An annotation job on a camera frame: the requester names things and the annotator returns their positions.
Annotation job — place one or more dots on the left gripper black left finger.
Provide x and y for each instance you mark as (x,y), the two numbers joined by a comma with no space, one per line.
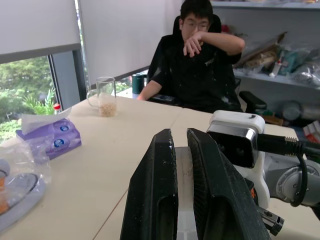
(150,190)

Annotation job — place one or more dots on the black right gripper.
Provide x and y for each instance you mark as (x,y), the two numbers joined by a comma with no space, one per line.
(271,221)

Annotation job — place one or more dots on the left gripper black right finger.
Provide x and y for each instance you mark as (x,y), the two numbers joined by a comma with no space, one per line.
(220,195)

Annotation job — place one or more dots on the translucent plastic syringe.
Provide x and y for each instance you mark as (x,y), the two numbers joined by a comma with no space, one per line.
(184,180)

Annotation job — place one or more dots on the person's left hand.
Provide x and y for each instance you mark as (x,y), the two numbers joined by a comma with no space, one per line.
(192,45)

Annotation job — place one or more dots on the red and white boxes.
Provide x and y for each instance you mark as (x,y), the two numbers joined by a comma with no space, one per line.
(312,132)

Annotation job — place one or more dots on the black office chair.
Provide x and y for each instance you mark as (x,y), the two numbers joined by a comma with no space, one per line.
(250,100)

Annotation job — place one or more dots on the glass mug with grains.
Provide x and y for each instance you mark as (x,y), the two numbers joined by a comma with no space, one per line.
(106,100)

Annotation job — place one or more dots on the purple tissue pack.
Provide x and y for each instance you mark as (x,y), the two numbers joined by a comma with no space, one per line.
(57,140)

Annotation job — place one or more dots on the dark green tumbler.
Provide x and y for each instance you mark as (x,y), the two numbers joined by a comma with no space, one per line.
(138,83)

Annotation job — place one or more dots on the person in black shirt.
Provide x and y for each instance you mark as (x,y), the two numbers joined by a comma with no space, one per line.
(197,80)

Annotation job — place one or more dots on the grey round tray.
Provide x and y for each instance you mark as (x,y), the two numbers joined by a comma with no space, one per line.
(27,200)

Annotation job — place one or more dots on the red capped plastic bottle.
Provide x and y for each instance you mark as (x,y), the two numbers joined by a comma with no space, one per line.
(57,108)

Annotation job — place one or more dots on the grey storage shelf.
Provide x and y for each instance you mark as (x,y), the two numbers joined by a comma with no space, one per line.
(275,80)

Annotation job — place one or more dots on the clear plastic bag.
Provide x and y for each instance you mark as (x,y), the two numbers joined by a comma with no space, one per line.
(22,165)

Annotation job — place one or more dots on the orange object in bag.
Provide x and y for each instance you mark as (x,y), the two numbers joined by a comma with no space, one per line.
(3,197)

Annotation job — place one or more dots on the white roller blind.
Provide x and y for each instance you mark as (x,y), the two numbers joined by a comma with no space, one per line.
(37,27)
(125,37)

